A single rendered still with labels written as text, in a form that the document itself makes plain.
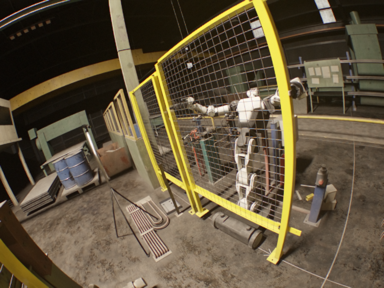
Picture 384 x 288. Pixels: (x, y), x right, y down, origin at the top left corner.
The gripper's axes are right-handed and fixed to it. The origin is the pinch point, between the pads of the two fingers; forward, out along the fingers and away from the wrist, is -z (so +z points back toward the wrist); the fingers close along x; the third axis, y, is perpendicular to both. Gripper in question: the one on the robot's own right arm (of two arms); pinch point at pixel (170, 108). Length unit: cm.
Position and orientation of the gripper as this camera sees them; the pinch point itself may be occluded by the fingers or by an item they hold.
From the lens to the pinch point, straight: 158.5
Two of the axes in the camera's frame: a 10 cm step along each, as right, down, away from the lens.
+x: 5.7, 1.1, -8.2
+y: 2.5, 9.2, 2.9
